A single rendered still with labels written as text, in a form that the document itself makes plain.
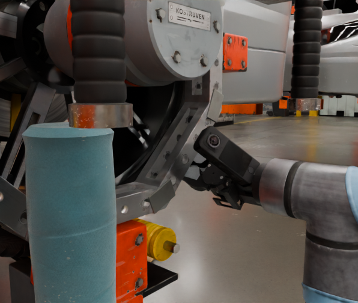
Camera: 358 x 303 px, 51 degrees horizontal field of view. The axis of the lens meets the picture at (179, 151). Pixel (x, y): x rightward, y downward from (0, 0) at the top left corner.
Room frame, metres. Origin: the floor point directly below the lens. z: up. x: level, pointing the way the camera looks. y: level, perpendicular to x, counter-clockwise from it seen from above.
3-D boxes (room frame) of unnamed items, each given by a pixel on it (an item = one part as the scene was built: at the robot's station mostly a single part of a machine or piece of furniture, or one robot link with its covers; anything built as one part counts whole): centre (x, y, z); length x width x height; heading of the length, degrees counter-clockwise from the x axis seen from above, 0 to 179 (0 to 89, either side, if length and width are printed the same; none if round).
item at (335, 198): (0.54, -0.23, 0.62); 0.12 x 0.09 x 0.10; 49
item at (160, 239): (0.70, 0.11, 0.51); 0.29 x 0.06 x 0.06; 49
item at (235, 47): (0.79, -0.09, 0.85); 0.09 x 0.08 x 0.07; 139
